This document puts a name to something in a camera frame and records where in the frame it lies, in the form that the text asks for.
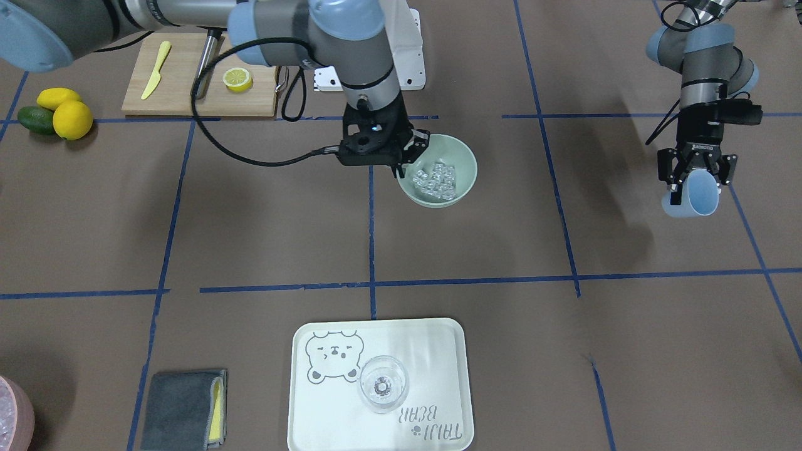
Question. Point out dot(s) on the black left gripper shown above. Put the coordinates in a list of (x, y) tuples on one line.
[(700, 128)]

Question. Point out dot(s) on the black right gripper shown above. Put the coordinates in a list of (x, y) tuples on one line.
[(400, 125)]

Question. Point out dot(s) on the light blue plastic cup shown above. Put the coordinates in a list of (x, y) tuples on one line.
[(696, 196)]

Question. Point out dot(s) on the green bowl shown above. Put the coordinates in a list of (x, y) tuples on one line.
[(450, 151)]

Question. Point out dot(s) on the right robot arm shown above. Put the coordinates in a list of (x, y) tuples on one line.
[(42, 36)]

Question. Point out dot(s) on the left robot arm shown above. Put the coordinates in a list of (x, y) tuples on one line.
[(715, 91)]

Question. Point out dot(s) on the clear ice cubes in bowl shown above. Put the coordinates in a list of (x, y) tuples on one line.
[(437, 182)]

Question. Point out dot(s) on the pink bowl of ice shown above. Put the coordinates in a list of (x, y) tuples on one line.
[(18, 417)]

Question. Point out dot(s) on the lemon half slice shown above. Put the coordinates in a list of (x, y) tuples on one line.
[(238, 80)]

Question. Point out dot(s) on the clear wine glass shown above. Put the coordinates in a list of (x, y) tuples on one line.
[(384, 384)]

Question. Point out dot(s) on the wooden cutting board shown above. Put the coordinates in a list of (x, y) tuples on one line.
[(172, 95)]

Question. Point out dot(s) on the yellow plastic knife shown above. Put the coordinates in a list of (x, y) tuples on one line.
[(155, 75)]

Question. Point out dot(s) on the cream bear tray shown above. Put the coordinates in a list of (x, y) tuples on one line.
[(326, 411)]

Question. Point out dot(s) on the yellow lemon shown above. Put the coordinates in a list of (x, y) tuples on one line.
[(72, 120), (52, 98)]

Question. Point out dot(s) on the yellow sponge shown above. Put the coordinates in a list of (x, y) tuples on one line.
[(216, 425)]

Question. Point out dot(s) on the grey folded cloth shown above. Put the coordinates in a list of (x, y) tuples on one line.
[(178, 410)]

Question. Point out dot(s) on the green lime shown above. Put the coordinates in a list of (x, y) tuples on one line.
[(37, 119)]

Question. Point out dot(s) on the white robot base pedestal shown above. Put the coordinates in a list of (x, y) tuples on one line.
[(410, 56)]

